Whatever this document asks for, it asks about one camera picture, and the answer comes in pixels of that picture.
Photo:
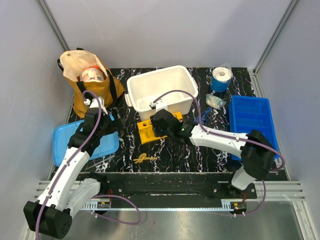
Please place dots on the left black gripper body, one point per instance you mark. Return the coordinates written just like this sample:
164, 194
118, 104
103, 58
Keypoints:
109, 126

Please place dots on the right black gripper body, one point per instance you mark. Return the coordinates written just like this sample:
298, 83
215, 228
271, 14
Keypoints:
158, 131

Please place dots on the clear glass test tube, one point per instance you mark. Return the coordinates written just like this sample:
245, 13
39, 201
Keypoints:
103, 161

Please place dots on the yellow knotted rubber band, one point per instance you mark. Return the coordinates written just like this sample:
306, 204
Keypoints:
143, 157

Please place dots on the blue safety glasses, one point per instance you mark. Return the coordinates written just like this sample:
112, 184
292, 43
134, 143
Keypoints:
205, 114

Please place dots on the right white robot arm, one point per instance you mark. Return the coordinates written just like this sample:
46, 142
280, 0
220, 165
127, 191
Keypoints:
254, 150

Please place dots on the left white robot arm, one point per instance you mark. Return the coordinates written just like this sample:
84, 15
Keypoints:
52, 213

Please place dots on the yellow test tube rack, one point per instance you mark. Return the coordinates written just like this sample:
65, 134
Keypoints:
145, 129

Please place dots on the light blue plastic lid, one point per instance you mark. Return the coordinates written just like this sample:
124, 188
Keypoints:
109, 144

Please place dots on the white plastic tub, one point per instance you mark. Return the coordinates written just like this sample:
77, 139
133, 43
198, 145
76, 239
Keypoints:
144, 88

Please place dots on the white orange bottle in bag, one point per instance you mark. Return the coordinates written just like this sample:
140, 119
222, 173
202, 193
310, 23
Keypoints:
92, 74

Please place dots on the crumpled clear plastic wrapper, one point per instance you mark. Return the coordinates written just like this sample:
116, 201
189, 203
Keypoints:
214, 101

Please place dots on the brown canvas tote bag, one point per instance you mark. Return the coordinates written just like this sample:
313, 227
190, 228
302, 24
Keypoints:
73, 63

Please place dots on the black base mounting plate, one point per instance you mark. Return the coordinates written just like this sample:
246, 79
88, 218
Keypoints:
169, 191

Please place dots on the dark blue divided tray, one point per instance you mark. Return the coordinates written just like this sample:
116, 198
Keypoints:
248, 113

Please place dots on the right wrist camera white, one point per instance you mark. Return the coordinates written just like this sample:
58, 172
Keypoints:
159, 105

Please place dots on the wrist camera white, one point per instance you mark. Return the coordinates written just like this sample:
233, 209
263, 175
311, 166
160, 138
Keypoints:
159, 105
95, 103

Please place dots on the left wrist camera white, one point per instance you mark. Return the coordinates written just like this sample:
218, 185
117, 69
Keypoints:
95, 103

